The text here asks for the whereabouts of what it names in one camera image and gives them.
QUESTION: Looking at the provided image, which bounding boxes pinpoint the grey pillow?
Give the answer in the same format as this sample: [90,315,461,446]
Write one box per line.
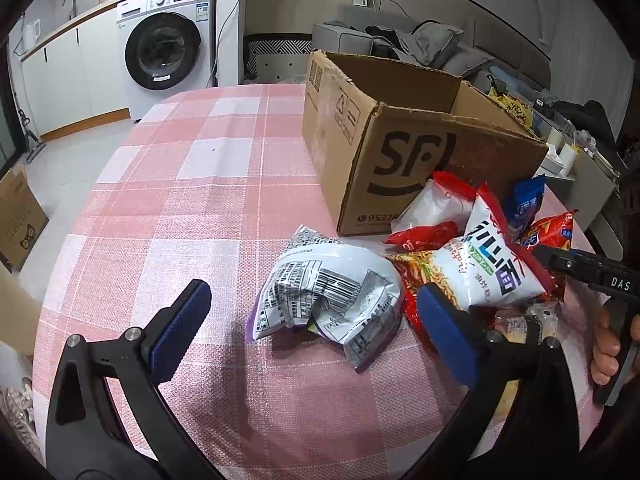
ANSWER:
[442,42,493,78]
[410,20,463,66]

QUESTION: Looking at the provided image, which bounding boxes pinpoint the cardboard box with cat face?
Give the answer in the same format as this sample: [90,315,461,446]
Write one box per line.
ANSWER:
[0,164,50,271]

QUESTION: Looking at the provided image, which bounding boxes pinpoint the pink checkered tablecloth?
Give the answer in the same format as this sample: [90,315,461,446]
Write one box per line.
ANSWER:
[30,82,608,480]

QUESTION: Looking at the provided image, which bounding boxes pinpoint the grey side table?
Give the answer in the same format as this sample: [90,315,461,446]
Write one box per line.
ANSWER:
[530,110,621,231]

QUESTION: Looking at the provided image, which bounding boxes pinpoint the blue cookie packet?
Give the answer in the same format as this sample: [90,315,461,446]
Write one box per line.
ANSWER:
[502,174,547,241]

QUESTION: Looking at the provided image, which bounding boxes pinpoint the dark clothes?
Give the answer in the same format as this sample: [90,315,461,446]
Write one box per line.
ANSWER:
[367,25,416,61]

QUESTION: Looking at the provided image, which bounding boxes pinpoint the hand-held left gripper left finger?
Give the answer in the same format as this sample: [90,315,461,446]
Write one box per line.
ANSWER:
[44,279,223,480]

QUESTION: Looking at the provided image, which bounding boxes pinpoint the white red noodle packet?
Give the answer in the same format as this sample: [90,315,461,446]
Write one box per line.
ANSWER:
[385,183,558,341]

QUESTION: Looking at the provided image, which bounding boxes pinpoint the beige cardboard sheet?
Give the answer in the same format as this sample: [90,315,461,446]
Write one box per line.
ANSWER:
[0,260,46,361]

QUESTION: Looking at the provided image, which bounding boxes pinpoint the white cable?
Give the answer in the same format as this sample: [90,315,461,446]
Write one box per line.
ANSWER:
[214,7,246,86]

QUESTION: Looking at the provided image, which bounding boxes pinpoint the white counter cabinet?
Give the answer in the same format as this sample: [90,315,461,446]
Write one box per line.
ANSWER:
[20,2,133,142]

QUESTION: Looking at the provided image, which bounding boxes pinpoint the brown cardboard box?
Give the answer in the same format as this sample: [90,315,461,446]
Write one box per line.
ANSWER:
[301,50,550,237]

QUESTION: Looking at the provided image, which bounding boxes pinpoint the black jacket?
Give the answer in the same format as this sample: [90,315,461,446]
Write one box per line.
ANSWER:
[550,100,616,146]

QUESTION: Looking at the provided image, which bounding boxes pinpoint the white packet with red ends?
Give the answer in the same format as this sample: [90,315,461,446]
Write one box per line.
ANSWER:
[384,171,476,252]

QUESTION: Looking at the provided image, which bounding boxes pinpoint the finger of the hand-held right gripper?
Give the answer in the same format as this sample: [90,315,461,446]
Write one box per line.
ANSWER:
[532,245,562,268]

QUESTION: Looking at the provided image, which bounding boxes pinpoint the black white patterned basket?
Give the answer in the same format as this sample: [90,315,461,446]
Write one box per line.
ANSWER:
[243,34,313,83]

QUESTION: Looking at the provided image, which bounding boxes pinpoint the person's right hand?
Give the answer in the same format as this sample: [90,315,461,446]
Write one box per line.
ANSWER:
[590,305,640,387]

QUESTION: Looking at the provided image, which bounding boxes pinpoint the white tissue box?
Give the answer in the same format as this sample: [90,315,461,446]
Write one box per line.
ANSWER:
[542,130,566,176]

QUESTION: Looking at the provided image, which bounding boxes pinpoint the light blue cloth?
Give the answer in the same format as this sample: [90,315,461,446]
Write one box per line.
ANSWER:
[492,65,541,96]

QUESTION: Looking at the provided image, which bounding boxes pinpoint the grey sofa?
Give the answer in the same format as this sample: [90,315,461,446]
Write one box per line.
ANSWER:
[312,2,553,106]

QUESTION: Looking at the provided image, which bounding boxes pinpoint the orange-red snack packet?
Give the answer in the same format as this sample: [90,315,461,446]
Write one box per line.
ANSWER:
[517,210,578,253]

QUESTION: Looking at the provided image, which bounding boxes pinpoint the silver snack bag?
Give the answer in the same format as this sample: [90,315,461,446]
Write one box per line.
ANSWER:
[247,225,405,373]

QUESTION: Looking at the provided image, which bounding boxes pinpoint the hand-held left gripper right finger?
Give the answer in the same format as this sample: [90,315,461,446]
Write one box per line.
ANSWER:
[405,282,583,480]

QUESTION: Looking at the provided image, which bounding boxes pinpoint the white washing machine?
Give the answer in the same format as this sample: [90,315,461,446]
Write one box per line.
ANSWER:
[116,0,218,122]

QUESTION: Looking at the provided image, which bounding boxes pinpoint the yellow plastic bag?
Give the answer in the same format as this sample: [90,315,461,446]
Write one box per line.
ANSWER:
[487,77,536,128]

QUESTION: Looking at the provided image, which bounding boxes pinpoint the white cup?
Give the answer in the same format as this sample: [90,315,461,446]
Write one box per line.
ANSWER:
[557,142,578,178]

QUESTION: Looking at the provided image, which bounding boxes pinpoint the clear snack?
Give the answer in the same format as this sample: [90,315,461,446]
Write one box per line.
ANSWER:
[492,300,558,346]

